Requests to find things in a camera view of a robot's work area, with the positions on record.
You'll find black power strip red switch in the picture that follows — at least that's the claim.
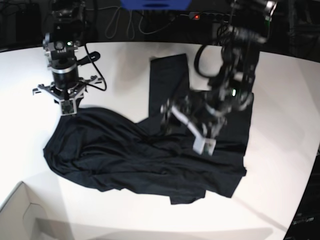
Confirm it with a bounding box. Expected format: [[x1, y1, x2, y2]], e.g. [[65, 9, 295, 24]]
[[186, 11, 245, 24]]

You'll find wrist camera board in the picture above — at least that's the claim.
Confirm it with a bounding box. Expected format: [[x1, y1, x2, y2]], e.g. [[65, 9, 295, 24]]
[[60, 99, 77, 116]]

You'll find black long-sleeve t-shirt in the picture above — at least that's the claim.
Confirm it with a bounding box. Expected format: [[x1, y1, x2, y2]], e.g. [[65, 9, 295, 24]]
[[43, 54, 253, 205]]

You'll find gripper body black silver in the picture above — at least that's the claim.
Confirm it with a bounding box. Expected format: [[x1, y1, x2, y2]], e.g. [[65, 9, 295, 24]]
[[32, 67, 105, 115], [160, 94, 227, 144]]

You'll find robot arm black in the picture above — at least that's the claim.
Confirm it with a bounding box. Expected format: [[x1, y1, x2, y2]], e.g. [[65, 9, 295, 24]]
[[32, 0, 106, 116], [160, 0, 278, 155]]

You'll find white plastic bin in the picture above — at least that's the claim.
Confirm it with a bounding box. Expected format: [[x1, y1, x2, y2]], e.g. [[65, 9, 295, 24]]
[[0, 181, 74, 240]]

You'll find blue box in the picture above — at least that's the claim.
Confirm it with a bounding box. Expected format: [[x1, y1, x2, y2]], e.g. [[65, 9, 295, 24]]
[[120, 0, 192, 11]]

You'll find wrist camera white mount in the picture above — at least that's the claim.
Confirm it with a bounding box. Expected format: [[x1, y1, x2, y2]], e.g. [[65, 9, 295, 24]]
[[192, 137, 217, 156]]

